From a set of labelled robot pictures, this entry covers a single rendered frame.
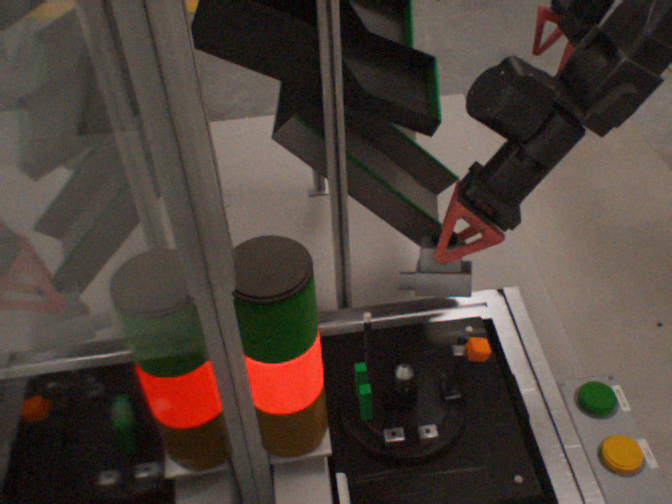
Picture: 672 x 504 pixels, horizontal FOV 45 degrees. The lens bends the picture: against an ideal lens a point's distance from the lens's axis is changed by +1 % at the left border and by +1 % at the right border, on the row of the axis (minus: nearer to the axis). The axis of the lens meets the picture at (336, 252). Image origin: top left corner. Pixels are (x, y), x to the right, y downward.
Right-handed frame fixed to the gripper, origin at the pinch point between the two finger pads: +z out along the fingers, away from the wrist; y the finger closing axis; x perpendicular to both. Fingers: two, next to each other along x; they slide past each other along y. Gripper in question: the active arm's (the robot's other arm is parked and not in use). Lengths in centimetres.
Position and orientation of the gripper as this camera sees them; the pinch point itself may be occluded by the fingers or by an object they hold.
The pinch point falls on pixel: (443, 248)
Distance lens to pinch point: 91.6
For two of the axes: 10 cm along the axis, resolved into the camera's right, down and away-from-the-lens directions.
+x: 7.9, 6.1, 0.9
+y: -1.8, 3.6, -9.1
